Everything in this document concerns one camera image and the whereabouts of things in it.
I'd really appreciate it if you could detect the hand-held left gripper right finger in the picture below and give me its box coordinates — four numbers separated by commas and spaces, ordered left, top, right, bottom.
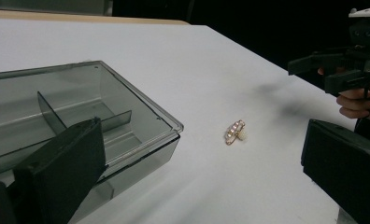
300, 119, 370, 224

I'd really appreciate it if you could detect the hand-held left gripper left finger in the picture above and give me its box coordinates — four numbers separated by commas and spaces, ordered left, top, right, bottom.
13, 116, 108, 224

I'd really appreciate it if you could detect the transparent grey compartment box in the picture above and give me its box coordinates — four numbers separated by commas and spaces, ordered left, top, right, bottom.
0, 60, 185, 224

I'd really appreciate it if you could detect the gold pearl brooch pin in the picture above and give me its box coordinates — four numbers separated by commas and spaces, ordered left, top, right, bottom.
224, 119, 247, 147

